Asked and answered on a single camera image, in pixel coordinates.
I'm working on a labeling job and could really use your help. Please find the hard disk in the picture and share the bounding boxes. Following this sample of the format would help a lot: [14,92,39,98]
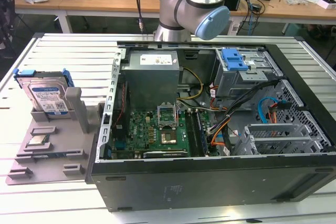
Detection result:
[13,68,76,116]

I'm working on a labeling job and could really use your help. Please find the metal disk bay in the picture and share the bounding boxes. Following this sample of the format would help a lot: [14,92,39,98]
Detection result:
[233,122,332,156]

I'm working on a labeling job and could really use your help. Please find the metal socket cover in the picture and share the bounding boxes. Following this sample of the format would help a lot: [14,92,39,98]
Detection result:
[156,102,180,131]

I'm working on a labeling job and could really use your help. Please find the grey power supply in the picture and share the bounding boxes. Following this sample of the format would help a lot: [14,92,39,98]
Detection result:
[121,50,182,109]

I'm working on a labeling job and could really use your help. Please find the black RAM slot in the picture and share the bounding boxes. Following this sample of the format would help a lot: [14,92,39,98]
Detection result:
[185,110,201,156]

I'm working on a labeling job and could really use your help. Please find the CPU socket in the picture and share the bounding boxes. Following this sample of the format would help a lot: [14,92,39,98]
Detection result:
[160,131,179,145]

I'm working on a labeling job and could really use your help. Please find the green motherboard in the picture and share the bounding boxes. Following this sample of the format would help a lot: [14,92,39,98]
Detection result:
[111,103,219,159]

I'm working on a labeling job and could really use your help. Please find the black case fan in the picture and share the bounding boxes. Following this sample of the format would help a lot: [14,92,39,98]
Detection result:
[115,81,130,141]

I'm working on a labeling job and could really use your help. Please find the RAM stick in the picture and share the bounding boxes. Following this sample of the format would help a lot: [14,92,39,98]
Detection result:
[195,110,211,156]

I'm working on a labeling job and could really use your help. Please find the black graphics card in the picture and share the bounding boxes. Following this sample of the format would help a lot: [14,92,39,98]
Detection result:
[134,150,188,159]

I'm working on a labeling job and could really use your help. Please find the grey metal drive cage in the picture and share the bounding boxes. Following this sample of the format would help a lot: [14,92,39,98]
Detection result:
[209,48,285,104]

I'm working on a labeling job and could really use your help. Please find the blue plastic latch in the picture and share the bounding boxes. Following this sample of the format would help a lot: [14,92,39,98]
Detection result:
[221,48,250,72]

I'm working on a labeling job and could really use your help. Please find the black PC case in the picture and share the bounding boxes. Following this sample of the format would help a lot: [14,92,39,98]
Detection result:
[85,36,336,213]

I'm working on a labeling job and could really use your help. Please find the long wooden desk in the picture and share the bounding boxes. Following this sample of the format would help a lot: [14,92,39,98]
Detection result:
[13,0,336,35]

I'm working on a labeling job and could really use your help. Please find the grey parts rack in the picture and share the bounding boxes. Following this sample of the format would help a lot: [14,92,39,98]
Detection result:
[5,87,106,186]

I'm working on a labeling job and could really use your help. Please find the silver CPU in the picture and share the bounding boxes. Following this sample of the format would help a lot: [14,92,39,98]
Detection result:
[27,134,51,146]

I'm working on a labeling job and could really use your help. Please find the white box black inlay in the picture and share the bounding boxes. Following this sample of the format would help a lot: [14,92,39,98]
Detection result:
[316,0,336,10]

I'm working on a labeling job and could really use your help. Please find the yellow black wire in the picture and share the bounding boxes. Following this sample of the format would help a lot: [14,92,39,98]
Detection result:
[176,67,205,102]

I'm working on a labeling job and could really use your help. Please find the orange flat wire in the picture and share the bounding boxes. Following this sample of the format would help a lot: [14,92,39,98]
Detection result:
[209,131,227,147]

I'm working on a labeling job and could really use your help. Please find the black cable bundle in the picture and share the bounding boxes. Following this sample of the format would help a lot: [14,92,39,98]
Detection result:
[222,79,279,156]

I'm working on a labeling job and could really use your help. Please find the blue wire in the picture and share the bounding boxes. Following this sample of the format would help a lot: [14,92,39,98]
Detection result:
[258,97,279,124]

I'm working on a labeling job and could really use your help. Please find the black camera cable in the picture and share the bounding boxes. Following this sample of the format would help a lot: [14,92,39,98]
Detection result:
[104,0,161,33]

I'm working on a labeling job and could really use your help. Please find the orange red power wire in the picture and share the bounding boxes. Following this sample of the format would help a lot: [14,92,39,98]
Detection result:
[267,100,291,124]

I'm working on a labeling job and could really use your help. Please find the tangled black cables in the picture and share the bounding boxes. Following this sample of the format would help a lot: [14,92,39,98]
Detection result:
[240,0,266,36]

